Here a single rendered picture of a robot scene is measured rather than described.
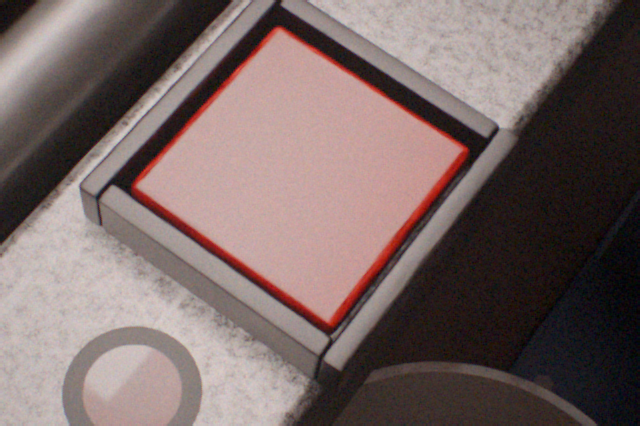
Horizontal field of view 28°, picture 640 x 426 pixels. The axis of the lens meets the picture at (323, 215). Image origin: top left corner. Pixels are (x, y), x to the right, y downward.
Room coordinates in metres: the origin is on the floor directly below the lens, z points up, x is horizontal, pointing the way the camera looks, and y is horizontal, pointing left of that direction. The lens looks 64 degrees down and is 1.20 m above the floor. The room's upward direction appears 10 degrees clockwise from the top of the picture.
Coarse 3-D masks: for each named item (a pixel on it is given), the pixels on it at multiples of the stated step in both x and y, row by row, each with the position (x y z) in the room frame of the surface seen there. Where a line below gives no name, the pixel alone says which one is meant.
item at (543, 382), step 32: (608, 256) 0.59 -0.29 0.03; (576, 288) 0.56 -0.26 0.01; (608, 288) 0.56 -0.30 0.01; (544, 320) 0.52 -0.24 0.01; (576, 320) 0.52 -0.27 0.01; (608, 320) 0.53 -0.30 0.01; (544, 352) 0.48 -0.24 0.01; (576, 352) 0.49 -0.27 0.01; (608, 352) 0.49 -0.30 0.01; (544, 384) 0.45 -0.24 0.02; (576, 384) 0.46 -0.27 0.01; (608, 384) 0.46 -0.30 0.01; (608, 416) 0.43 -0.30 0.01
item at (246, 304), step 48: (288, 0) 0.19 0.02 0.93; (240, 48) 0.18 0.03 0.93; (336, 48) 0.18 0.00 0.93; (192, 96) 0.16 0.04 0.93; (432, 96) 0.17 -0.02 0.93; (144, 144) 0.14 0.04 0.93; (480, 144) 0.16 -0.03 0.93; (96, 192) 0.13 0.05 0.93; (480, 192) 0.15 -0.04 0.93; (144, 240) 0.12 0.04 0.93; (192, 240) 0.12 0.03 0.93; (432, 240) 0.13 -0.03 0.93; (192, 288) 0.12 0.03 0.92; (240, 288) 0.11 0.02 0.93; (384, 288) 0.12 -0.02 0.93; (288, 336) 0.10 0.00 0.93; (336, 384) 0.10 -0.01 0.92
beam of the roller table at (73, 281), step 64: (320, 0) 0.21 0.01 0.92; (384, 0) 0.21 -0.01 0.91; (448, 0) 0.21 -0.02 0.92; (512, 0) 0.22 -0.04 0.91; (576, 0) 0.22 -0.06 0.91; (448, 64) 0.19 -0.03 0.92; (512, 64) 0.20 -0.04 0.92; (576, 64) 0.20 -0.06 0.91; (128, 128) 0.16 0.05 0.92; (512, 128) 0.18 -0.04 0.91; (64, 192) 0.14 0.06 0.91; (448, 192) 0.15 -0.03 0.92; (0, 256) 0.12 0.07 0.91; (64, 256) 0.12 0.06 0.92; (128, 256) 0.12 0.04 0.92; (448, 256) 0.15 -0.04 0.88; (0, 320) 0.10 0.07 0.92; (64, 320) 0.10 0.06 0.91; (128, 320) 0.11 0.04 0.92; (192, 320) 0.11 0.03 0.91; (0, 384) 0.09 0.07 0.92; (256, 384) 0.10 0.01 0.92
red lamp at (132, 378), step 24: (120, 360) 0.10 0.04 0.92; (144, 360) 0.10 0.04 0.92; (168, 360) 0.10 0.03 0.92; (96, 384) 0.09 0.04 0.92; (120, 384) 0.09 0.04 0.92; (144, 384) 0.09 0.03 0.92; (168, 384) 0.09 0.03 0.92; (96, 408) 0.08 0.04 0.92; (120, 408) 0.09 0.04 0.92; (144, 408) 0.09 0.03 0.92; (168, 408) 0.09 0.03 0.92
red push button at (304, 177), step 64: (256, 64) 0.17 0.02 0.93; (320, 64) 0.18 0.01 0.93; (192, 128) 0.15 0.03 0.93; (256, 128) 0.16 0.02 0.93; (320, 128) 0.16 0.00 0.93; (384, 128) 0.16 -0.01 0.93; (192, 192) 0.14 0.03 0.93; (256, 192) 0.14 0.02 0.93; (320, 192) 0.14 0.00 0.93; (384, 192) 0.14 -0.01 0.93; (256, 256) 0.12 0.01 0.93; (320, 256) 0.13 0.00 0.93; (384, 256) 0.13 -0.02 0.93; (320, 320) 0.11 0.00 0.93
